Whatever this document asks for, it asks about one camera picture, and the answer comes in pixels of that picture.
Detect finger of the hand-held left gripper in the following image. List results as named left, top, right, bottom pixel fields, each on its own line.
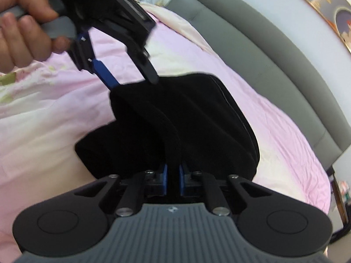
left=127, top=46, right=159, bottom=85
left=92, top=59, right=121, bottom=91

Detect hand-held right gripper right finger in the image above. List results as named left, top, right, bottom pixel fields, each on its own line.
left=179, top=165, right=272, bottom=216

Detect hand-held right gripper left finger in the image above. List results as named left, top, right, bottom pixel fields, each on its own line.
left=74, top=164, right=168, bottom=216

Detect black pants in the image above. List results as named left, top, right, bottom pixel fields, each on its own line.
left=75, top=73, right=260, bottom=198

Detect person's left hand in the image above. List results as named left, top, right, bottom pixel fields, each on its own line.
left=0, top=0, right=70, bottom=73

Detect pink floral blanket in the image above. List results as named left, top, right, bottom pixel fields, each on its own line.
left=0, top=4, right=331, bottom=252

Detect grey bed headboard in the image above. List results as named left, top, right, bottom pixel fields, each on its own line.
left=181, top=0, right=344, bottom=170

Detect wooden nightstand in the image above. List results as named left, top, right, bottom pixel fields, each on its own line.
left=330, top=152, right=351, bottom=236

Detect pink tissue pack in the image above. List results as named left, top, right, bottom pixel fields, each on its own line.
left=338, top=180, right=351, bottom=201

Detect gold framed wall picture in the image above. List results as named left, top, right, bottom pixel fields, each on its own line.
left=299, top=0, right=351, bottom=53

